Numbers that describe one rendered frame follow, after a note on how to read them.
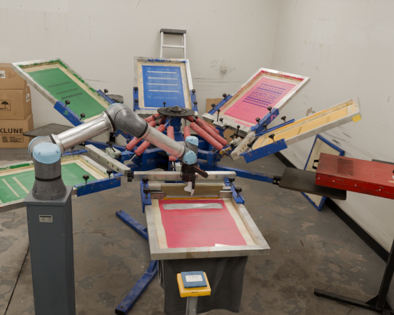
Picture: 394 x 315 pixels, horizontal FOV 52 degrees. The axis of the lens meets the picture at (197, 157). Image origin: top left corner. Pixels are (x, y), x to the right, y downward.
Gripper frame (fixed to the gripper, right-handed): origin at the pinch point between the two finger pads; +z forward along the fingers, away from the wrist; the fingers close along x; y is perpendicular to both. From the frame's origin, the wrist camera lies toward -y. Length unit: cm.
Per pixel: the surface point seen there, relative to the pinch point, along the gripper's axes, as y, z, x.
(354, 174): -111, -9, -5
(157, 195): 21.1, 0.3, 2.8
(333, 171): -98, -9, -9
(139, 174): 30.8, -3.4, -21.0
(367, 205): -199, 67, -100
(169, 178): 11.2, -0.2, -20.8
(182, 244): 13, 5, 49
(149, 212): 27.3, 1.6, 21.9
